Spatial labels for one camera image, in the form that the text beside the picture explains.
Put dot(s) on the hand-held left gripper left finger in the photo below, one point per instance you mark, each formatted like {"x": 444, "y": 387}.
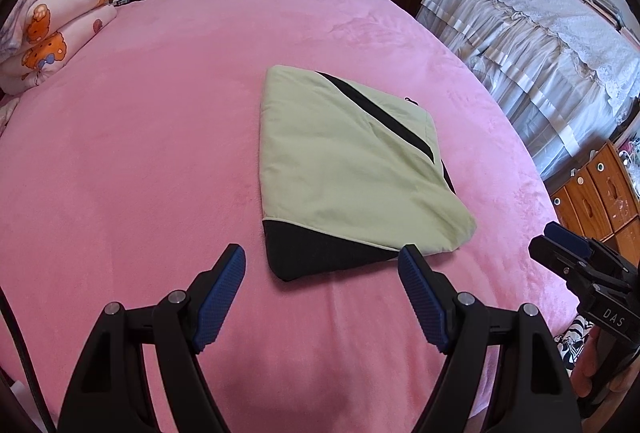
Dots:
{"x": 220, "y": 298}

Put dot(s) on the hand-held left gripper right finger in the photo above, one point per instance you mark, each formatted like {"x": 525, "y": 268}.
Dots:
{"x": 422, "y": 298}

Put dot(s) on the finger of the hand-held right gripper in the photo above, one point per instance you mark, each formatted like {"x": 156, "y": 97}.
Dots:
{"x": 560, "y": 265}
{"x": 570, "y": 240}

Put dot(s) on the green and black hooded jacket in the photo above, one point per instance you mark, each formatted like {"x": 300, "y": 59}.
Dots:
{"x": 325, "y": 153}

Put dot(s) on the person's right hand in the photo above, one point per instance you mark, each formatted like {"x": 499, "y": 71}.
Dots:
{"x": 586, "y": 368}

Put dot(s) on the wooden drawer chest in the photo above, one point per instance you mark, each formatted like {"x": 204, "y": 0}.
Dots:
{"x": 595, "y": 198}

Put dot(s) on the black white patterned cloth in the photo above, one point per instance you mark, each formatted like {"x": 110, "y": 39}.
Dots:
{"x": 572, "y": 343}

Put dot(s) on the pink bed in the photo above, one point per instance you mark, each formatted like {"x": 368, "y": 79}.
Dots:
{"x": 125, "y": 163}

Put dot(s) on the stack of books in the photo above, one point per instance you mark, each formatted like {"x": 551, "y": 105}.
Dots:
{"x": 597, "y": 5}

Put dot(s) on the pink bear print quilt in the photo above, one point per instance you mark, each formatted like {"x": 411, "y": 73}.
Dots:
{"x": 55, "y": 43}

